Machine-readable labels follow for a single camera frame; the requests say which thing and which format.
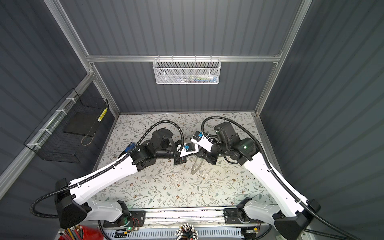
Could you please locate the white wire basket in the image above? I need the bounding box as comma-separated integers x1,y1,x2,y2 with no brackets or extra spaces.
153,59,222,85

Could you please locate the bundle of markers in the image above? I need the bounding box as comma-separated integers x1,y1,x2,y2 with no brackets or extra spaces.
175,223,199,240

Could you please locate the black wire basket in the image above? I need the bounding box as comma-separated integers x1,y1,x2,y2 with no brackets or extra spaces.
24,91,109,164

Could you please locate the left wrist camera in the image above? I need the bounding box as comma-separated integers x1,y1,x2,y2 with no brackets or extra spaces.
180,143,199,158

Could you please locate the blue stapler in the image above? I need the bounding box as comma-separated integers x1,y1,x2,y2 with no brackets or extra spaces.
125,142,136,153

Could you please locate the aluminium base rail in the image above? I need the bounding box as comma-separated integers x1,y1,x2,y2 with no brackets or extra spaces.
101,204,307,230

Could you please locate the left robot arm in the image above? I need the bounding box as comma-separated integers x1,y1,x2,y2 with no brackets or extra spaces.
30,120,196,229

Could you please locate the red pencil cup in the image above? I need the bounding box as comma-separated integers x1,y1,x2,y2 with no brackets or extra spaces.
58,225,104,240

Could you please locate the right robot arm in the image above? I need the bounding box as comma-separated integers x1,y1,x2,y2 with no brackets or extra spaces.
191,117,357,240

